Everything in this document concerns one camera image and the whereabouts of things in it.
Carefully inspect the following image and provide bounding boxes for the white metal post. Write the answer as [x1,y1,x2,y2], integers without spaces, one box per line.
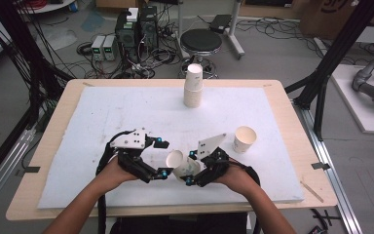
[174,0,185,59]

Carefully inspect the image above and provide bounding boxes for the black round stool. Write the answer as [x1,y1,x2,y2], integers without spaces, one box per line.
[179,28,223,80]

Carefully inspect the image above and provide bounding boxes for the black clamp parts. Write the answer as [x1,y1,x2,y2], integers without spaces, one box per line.
[308,208,342,234]

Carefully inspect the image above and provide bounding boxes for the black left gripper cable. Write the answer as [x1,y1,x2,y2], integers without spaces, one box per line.
[95,130,135,234]

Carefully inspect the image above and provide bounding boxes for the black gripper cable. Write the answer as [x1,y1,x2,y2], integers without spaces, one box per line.
[95,130,135,234]
[228,160,263,188]

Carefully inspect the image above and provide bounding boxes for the white platform board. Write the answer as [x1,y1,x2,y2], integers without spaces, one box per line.
[330,63,374,136]

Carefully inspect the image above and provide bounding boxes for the person's dark clothing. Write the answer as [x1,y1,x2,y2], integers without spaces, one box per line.
[110,213,249,234]

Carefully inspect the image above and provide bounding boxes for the tangle of floor cables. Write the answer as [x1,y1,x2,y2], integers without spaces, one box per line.
[76,19,189,80]

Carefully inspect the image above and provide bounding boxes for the person's right hand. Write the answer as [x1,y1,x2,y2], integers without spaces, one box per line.
[213,157,258,198]

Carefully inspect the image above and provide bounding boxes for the thin wooden stick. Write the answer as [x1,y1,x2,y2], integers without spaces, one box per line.
[300,180,324,204]

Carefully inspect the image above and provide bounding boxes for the black computer tower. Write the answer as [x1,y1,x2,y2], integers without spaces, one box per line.
[115,11,140,63]
[139,5,160,50]

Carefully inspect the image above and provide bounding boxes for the black frame with cable bundle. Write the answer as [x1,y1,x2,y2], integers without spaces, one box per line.
[0,0,74,193]

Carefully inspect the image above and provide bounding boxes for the light wooden table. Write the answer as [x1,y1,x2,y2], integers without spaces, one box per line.
[5,78,339,222]

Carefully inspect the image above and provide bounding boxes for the flat black device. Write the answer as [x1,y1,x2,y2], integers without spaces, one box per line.
[208,14,233,34]

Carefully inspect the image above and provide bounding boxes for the white round table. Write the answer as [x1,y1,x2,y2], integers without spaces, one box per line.
[19,0,77,15]

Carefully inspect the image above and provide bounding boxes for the white printed paper cup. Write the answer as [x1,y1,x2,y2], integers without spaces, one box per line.
[233,126,258,154]
[165,149,203,183]

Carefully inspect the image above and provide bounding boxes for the white foam mat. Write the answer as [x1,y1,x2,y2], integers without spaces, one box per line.
[37,85,306,210]

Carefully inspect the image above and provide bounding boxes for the black metal frame post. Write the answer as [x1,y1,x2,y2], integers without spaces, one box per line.
[285,0,374,141]

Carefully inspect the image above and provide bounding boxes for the brown cardboard box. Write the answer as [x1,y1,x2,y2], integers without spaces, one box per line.
[300,0,374,41]

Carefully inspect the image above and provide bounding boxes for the white metal stand leg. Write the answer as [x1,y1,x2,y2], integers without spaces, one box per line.
[225,0,246,60]

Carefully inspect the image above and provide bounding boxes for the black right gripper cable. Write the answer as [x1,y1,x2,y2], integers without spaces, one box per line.
[228,160,263,188]

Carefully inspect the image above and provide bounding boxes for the clear plastic floor sheet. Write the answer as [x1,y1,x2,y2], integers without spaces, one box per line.
[33,27,78,52]

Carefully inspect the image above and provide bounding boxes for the stack of white paper cups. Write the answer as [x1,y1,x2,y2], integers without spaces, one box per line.
[183,62,205,109]

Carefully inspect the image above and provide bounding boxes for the person's left hand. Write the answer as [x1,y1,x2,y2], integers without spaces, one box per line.
[93,155,140,193]

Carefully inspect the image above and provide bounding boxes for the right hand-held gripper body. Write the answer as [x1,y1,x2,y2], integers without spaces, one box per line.
[193,132,232,188]

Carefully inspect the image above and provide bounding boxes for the teal floor sheet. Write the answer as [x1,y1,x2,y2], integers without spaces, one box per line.
[80,11,106,33]

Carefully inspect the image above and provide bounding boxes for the small white box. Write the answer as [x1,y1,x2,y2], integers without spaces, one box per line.
[126,7,139,23]

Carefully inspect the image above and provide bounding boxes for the loose black floor cables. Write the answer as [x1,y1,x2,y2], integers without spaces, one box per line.
[237,18,325,59]

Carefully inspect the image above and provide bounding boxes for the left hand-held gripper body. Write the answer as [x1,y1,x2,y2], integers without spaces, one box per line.
[109,127,156,183]

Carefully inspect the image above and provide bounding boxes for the grey bench power supply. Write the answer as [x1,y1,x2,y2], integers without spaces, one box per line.
[91,34,106,61]
[102,34,118,61]

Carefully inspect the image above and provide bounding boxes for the aluminium floor rail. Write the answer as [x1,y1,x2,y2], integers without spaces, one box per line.
[0,128,38,217]
[293,100,364,234]

